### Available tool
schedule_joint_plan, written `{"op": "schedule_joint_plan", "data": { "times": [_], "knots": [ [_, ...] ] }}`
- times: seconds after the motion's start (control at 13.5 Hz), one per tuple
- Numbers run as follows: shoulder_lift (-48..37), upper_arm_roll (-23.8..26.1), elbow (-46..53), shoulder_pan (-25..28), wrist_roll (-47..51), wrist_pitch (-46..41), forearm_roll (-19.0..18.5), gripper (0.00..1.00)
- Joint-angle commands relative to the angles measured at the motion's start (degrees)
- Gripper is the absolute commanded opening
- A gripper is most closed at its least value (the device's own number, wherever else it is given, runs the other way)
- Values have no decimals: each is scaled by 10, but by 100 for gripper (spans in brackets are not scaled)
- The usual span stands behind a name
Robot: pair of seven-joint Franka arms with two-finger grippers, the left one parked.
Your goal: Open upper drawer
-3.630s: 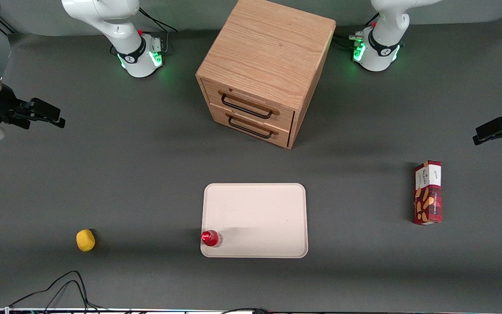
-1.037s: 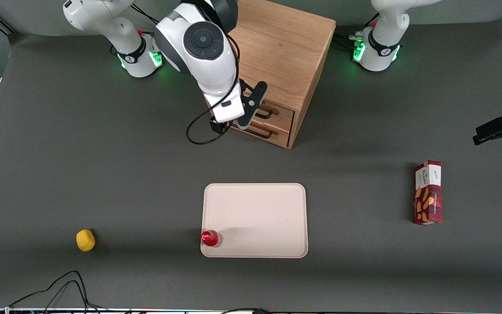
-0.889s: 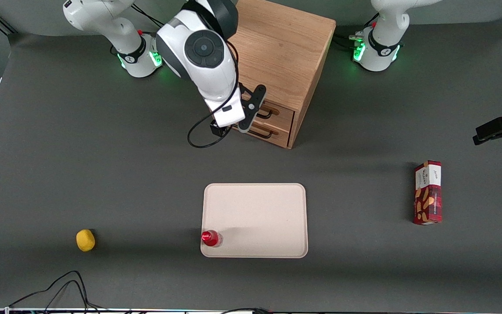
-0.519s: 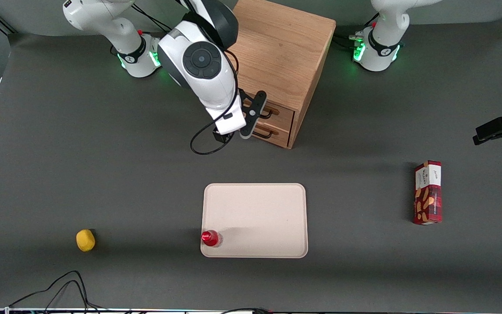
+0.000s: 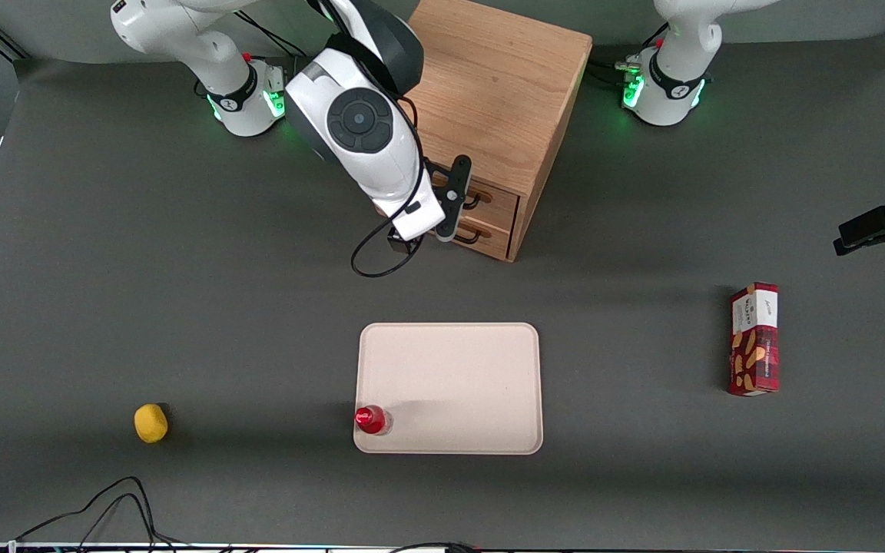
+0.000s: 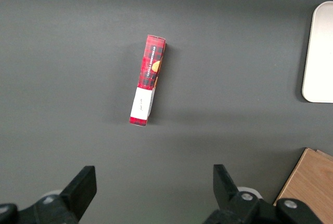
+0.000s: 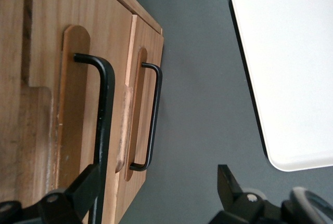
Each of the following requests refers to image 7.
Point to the cream plastic tray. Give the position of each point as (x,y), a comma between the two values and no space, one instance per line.
(291,65)

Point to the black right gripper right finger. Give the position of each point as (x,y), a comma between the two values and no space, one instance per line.
(236,203)

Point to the wooden drawer cabinet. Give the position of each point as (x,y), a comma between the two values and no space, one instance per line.
(10,52)

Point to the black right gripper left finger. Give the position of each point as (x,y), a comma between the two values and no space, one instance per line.
(75,200)

